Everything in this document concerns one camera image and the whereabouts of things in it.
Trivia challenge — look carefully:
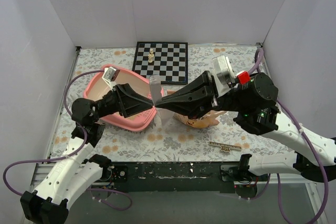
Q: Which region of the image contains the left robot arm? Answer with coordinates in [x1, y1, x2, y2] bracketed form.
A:
[20, 84, 153, 223]

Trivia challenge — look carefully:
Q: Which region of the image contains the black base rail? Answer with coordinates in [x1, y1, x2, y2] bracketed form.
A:
[81, 162, 263, 193]

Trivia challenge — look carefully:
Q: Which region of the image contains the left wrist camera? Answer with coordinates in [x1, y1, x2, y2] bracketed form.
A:
[102, 67, 120, 82]

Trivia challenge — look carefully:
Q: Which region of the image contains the peach cat litter bag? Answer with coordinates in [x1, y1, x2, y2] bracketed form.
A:
[166, 90, 227, 129]

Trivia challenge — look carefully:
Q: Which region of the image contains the wooden piano shaped ornament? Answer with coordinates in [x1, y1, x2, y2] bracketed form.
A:
[209, 141, 242, 153]

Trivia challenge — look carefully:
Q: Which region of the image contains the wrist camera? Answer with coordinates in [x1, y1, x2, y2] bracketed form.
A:
[213, 55, 251, 88]
[102, 67, 120, 82]

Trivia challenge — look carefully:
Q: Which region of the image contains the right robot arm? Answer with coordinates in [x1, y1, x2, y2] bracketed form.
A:
[155, 71, 335, 183]

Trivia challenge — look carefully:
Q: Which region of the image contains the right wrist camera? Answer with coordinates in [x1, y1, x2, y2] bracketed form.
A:
[213, 55, 251, 88]

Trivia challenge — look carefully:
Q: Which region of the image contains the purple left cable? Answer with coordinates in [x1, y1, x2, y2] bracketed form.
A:
[3, 70, 133, 211]

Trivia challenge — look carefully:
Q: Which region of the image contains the pink litter box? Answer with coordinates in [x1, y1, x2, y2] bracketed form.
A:
[83, 64, 156, 132]

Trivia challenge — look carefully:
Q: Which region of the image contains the black white chessboard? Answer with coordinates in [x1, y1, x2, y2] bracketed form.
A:
[132, 41, 188, 85]

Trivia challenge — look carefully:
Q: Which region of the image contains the clear plastic scoop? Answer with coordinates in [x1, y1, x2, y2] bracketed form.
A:
[149, 75, 174, 126]

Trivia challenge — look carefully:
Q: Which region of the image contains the cream chess piece front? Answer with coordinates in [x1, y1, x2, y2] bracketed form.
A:
[148, 54, 154, 63]

